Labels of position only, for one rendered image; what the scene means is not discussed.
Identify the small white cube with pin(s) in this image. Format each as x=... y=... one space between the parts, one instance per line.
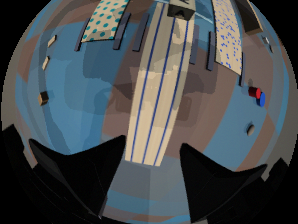
x=265 y=40

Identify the small brown cube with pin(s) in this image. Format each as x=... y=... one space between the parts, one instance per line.
x=43 y=98

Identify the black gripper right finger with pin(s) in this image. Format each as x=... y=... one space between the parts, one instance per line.
x=208 y=184

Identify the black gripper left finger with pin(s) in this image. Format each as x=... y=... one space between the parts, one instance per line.
x=87 y=174

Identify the beige cube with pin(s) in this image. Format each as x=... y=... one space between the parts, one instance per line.
x=181 y=9

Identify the blue short cylinder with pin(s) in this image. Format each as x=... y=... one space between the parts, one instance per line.
x=261 y=100

